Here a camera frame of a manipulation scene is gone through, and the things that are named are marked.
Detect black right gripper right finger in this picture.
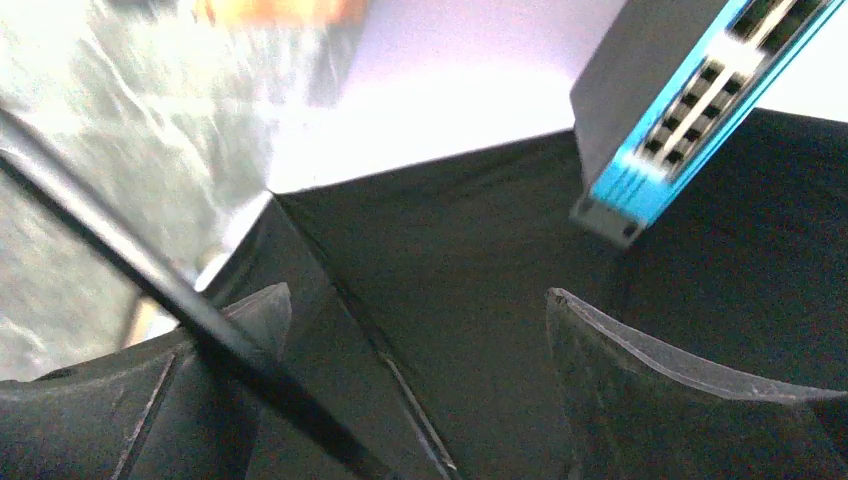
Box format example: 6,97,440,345
545,288,847,479

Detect purple folding umbrella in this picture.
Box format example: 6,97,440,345
188,110,847,479

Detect network switch rack unit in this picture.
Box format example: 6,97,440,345
570,1,844,247

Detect wooden board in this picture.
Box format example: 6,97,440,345
191,0,370,27

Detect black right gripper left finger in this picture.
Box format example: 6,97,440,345
0,282,293,480

